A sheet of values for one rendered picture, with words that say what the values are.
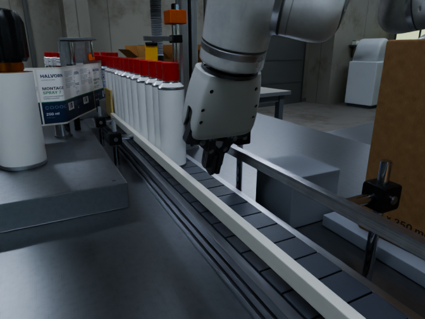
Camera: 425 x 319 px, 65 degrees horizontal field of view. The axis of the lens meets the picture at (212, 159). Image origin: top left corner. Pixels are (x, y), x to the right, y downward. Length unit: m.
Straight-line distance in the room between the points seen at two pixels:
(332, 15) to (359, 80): 6.94
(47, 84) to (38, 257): 0.53
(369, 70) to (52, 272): 6.98
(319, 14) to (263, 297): 0.29
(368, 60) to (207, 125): 6.89
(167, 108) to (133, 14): 4.84
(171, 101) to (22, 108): 0.28
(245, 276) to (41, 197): 0.37
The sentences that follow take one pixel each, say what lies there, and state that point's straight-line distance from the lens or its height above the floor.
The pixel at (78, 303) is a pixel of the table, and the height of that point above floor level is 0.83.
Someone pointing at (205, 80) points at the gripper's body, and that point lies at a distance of 0.43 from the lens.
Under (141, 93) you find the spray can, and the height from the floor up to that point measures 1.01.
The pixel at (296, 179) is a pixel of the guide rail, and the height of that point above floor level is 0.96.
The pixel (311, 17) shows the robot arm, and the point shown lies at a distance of 0.39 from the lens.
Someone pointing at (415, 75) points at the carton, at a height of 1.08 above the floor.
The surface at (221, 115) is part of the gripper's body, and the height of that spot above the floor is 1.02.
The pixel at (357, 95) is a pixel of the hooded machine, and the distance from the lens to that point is 7.35.
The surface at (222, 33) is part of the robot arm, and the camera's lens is 0.40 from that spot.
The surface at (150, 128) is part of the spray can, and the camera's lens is 0.76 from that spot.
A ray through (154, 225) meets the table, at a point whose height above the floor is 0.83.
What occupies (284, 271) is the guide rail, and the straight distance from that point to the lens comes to 0.35.
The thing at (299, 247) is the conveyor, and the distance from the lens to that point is 0.43.
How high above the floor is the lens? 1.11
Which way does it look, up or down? 18 degrees down
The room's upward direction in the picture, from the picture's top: straight up
